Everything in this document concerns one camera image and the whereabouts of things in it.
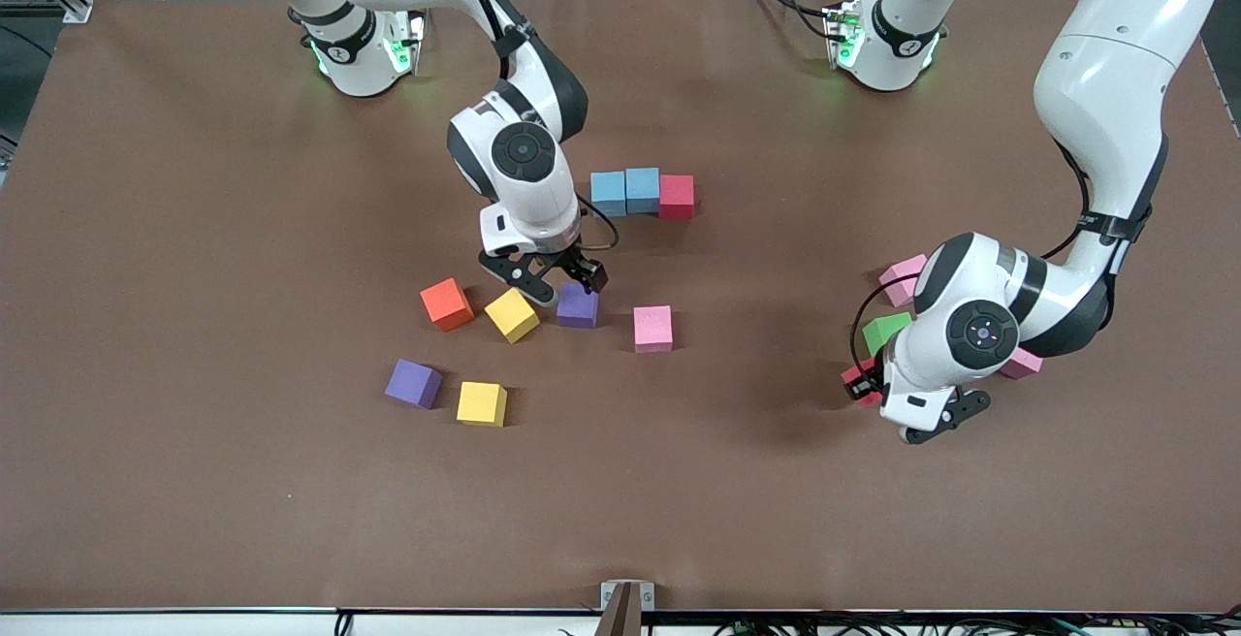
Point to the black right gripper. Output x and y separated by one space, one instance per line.
570 260

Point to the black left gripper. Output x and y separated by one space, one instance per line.
870 379

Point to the red foam cube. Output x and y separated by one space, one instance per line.
866 402
677 198

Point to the purple foam cube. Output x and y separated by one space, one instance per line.
413 384
578 311

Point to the blue foam cube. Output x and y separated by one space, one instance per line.
608 194
642 191

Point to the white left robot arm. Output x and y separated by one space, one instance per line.
1105 83

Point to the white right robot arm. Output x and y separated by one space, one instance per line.
543 200

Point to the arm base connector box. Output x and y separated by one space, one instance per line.
843 35
404 40

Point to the green foam cube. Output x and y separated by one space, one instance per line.
884 333

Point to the pink foam cube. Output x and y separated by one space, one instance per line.
899 279
652 329
1023 366

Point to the yellow foam cube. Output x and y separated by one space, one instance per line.
482 403
512 314

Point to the orange foam cube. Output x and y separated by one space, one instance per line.
447 303

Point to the large table cover sheet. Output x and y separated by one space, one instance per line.
194 277

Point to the grey metal table bracket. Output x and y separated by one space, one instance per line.
627 597

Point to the white table edge rail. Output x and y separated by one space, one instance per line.
145 626

